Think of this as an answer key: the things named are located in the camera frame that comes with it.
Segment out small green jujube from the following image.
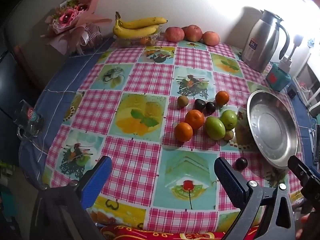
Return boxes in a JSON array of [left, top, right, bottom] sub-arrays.
[[220, 109, 238, 130]]

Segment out red apple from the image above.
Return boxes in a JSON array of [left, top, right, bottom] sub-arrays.
[[202, 31, 220, 47], [184, 24, 203, 42], [164, 27, 185, 42]]

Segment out red gold patterned cloth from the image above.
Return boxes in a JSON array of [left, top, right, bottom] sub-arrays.
[[99, 224, 225, 240]]

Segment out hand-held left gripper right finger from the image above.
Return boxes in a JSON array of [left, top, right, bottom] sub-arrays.
[[214, 157, 297, 240]]

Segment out large green jujube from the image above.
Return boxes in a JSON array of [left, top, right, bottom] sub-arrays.
[[205, 116, 226, 140]]

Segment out black power adapter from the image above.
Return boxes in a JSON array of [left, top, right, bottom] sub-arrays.
[[286, 84, 297, 98]]

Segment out clear plastic fruit container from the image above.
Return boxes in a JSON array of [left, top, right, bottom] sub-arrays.
[[114, 26, 163, 48]]

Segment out teal toy box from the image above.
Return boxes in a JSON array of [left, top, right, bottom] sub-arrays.
[[265, 63, 292, 92]]

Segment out yellow banana bunch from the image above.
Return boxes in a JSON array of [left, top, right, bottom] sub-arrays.
[[112, 11, 168, 38]]

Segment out white chair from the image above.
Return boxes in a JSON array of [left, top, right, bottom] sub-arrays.
[[292, 52, 320, 110]]

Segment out stainless steel plate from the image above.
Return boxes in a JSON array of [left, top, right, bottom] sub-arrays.
[[246, 89, 299, 169]]

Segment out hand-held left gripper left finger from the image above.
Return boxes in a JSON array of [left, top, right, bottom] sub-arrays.
[[30, 156, 113, 240]]

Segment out pink flower bouquet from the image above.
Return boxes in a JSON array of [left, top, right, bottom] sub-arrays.
[[41, 0, 113, 55]]

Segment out stainless steel thermos jug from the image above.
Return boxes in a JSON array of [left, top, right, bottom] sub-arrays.
[[240, 9, 290, 73]]

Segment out orange tangerine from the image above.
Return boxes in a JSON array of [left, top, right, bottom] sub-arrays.
[[215, 90, 230, 107], [184, 109, 205, 130], [174, 122, 193, 142]]

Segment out glass mug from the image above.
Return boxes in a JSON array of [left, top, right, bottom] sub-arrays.
[[14, 99, 45, 140]]

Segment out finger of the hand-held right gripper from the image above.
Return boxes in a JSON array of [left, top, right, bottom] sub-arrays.
[[287, 155, 315, 188]]

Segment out pink checked fruit-print tablecloth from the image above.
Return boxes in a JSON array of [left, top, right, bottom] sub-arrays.
[[41, 39, 304, 234]]

